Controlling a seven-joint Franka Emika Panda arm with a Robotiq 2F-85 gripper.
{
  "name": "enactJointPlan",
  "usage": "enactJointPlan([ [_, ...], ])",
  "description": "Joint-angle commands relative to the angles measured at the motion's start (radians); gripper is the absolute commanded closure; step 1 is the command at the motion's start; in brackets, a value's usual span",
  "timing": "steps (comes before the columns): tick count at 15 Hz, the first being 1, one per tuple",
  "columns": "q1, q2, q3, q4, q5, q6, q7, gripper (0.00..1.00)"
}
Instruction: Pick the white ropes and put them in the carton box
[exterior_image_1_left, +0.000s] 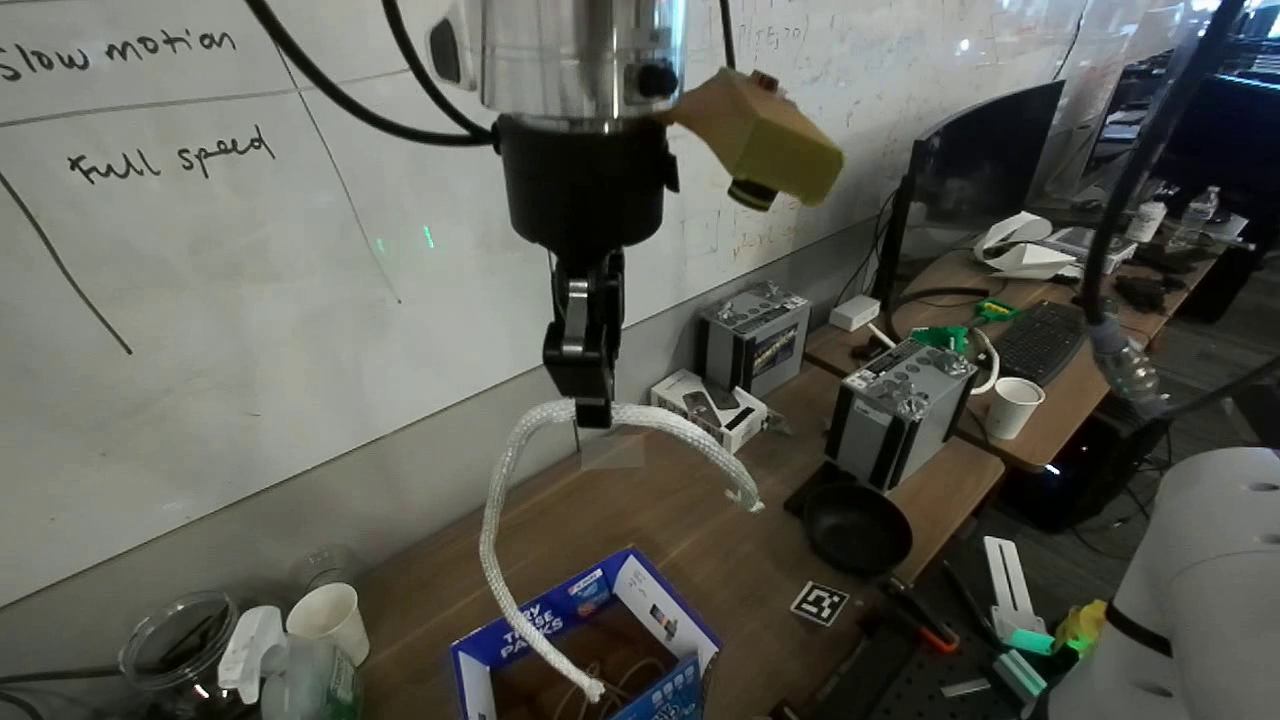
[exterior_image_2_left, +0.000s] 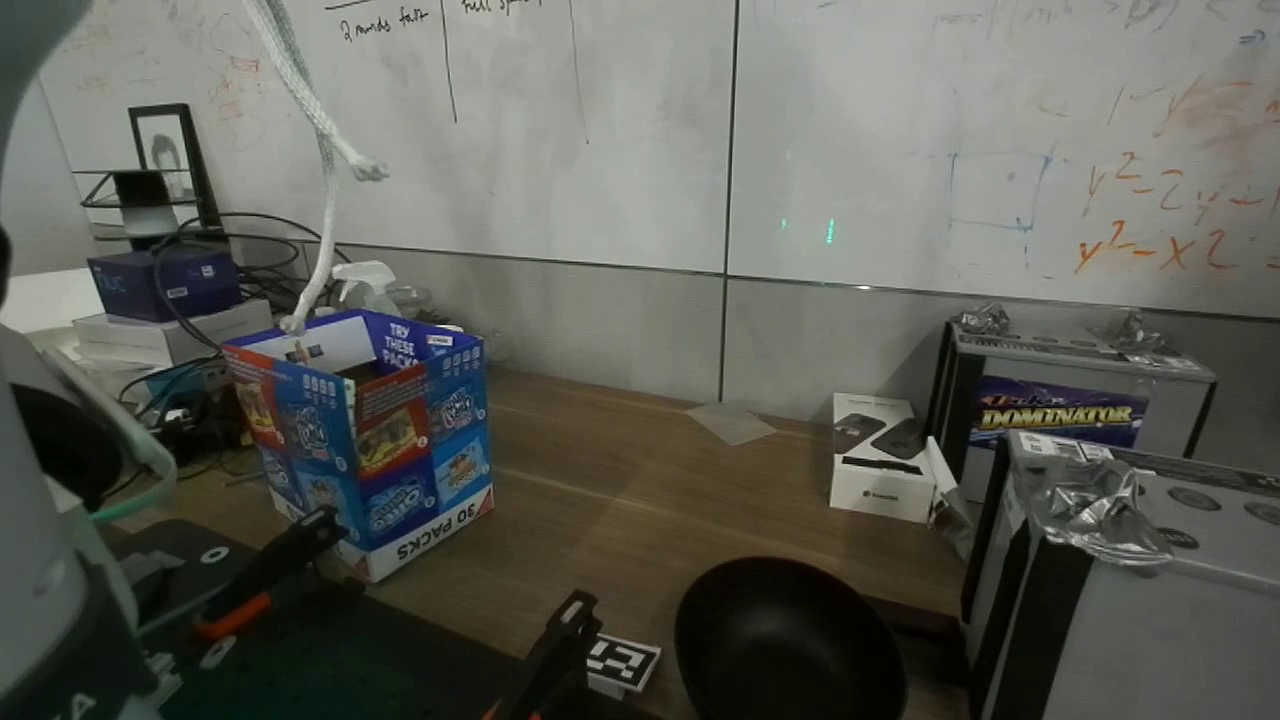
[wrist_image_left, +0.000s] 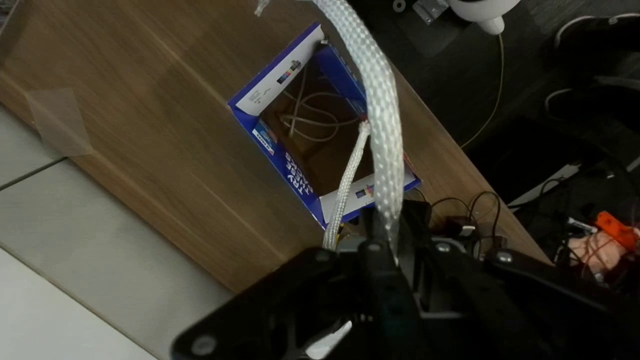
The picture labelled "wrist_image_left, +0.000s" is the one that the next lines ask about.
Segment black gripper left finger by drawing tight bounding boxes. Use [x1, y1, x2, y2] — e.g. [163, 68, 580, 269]
[170, 212, 428, 360]

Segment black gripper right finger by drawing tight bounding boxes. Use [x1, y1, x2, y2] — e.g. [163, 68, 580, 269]
[397, 197, 640, 360]

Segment thick white braided rope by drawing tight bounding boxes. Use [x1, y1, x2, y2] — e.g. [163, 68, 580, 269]
[252, 0, 406, 360]

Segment blue printed carton box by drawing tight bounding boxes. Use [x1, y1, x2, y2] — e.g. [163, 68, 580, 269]
[227, 21, 424, 232]

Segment orange plastic clip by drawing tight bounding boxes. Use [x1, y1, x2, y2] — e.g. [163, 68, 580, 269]
[593, 208, 640, 246]

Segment black shoe white sole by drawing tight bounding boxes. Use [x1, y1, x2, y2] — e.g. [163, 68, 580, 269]
[549, 9, 640, 54]
[539, 71, 640, 128]

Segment white VR headset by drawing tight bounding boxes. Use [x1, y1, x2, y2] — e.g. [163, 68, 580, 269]
[443, 0, 523, 36]

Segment clear tape piece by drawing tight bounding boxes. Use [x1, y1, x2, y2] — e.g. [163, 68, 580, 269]
[23, 86, 91, 158]

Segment tangled thin dark wires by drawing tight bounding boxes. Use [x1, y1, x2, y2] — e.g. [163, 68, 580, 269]
[426, 187, 504, 244]

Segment thin yellow cable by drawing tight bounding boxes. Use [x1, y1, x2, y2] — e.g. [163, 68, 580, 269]
[458, 31, 507, 151]

